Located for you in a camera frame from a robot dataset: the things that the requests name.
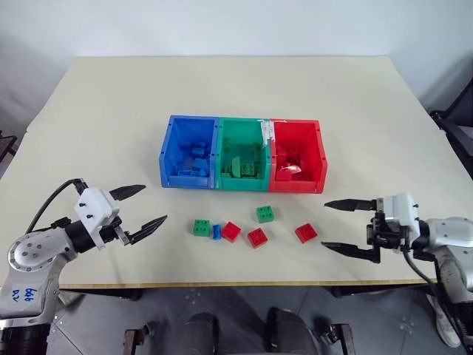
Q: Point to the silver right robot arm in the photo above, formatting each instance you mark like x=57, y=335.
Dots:
x=449, y=236

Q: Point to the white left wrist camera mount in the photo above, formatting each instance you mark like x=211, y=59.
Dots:
x=94, y=209

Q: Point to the brown metal stand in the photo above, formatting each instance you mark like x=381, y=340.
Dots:
x=133, y=338
x=341, y=337

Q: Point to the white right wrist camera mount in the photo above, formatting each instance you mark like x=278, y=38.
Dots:
x=401, y=211

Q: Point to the green square toy brick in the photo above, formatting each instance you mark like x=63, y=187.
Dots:
x=266, y=214
x=201, y=227

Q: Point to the dark green toy brick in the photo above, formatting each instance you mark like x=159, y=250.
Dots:
x=248, y=169

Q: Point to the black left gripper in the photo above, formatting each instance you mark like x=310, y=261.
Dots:
x=111, y=232

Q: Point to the white shoe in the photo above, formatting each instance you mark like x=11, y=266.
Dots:
x=445, y=321

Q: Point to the black table support bar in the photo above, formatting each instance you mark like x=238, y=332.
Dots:
x=373, y=291
x=118, y=294

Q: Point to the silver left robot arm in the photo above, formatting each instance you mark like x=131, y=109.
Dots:
x=35, y=255

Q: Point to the small blue toy brick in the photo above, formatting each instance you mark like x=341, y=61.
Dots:
x=217, y=232

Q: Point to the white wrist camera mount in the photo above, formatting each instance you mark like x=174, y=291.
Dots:
x=401, y=211
x=94, y=209

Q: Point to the green plastic bin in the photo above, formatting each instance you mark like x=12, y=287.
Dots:
x=242, y=159

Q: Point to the red square toy brick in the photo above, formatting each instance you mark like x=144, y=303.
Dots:
x=231, y=231
x=306, y=233
x=257, y=237

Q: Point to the green half-round toy piece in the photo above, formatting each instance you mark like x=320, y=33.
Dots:
x=235, y=165

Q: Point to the white scrap in red bin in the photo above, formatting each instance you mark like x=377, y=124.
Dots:
x=290, y=169

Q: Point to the blue plastic bin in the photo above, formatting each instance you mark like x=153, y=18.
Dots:
x=188, y=155

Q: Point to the red plastic bin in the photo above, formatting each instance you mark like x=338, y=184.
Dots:
x=297, y=159

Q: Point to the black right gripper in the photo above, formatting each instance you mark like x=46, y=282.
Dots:
x=386, y=233

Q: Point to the long blue toy brick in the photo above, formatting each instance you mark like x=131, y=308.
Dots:
x=187, y=173

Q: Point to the white torn tape strip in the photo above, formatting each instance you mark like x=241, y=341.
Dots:
x=267, y=132

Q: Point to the dark rounded shape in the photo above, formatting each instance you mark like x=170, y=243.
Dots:
x=286, y=331
x=197, y=334

